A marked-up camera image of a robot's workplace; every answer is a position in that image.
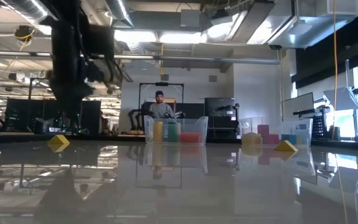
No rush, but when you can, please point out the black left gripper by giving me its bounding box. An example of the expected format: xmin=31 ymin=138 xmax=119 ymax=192
xmin=50 ymin=74 xmax=94 ymax=127

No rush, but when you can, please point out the yellow cylinder block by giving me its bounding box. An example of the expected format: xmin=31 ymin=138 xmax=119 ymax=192
xmin=152 ymin=121 xmax=164 ymax=144

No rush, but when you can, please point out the green cylinder block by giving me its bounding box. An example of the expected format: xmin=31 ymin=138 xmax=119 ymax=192
xmin=167 ymin=121 xmax=180 ymax=143

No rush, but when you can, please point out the orange cylinder block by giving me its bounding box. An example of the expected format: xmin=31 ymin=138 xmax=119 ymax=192
xmin=180 ymin=133 xmax=202 ymax=144

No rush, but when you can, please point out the blue cube block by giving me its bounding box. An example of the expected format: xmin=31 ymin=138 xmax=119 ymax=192
xmin=280 ymin=134 xmax=298 ymax=146

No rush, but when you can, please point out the yellow triangle block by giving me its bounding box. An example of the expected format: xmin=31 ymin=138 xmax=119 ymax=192
xmin=273 ymin=139 xmax=299 ymax=152
xmin=47 ymin=134 xmax=71 ymax=146

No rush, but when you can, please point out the person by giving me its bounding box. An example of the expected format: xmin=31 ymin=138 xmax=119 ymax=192
xmin=99 ymin=110 xmax=109 ymax=134
xmin=149 ymin=90 xmax=175 ymax=119

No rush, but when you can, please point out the black partition panel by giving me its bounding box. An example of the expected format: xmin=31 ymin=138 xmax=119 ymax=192
xmin=4 ymin=98 xmax=102 ymax=135

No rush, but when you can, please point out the ceiling light panel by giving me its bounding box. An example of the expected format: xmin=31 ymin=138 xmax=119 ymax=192
xmin=115 ymin=29 xmax=206 ymax=44

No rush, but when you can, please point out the clear plastic bin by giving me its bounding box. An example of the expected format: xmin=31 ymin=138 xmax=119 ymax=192
xmin=239 ymin=116 xmax=314 ymax=146
xmin=144 ymin=114 xmax=209 ymax=146

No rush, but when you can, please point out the grey ceiling pipe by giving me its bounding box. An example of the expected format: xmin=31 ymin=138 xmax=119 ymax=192
xmin=0 ymin=50 xmax=281 ymax=65

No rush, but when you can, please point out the black equipment cabinet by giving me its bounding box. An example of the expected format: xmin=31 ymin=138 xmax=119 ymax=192
xmin=204 ymin=97 xmax=241 ymax=139

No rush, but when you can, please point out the white screen monitor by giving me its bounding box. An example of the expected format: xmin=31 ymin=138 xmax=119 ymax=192
xmin=281 ymin=92 xmax=315 ymax=123

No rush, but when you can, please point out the black perforated crate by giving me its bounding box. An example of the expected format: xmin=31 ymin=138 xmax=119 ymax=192
xmin=311 ymin=114 xmax=329 ymax=140

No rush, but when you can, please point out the black metal frame rig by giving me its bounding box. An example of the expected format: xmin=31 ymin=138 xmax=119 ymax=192
xmin=137 ymin=82 xmax=185 ymax=131
xmin=28 ymin=77 xmax=54 ymax=101

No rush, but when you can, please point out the cable reel with yellow cord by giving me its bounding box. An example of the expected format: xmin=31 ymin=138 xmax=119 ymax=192
xmin=13 ymin=24 xmax=36 ymax=50

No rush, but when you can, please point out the smooth silver duct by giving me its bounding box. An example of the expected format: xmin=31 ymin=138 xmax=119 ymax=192
xmin=104 ymin=0 xmax=135 ymax=29

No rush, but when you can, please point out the corrugated silver duct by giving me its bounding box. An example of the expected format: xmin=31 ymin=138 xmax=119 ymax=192
xmin=0 ymin=0 xmax=54 ymax=22

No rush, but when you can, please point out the yellow hanging cord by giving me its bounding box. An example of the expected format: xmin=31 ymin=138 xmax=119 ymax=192
xmin=330 ymin=0 xmax=338 ymax=141

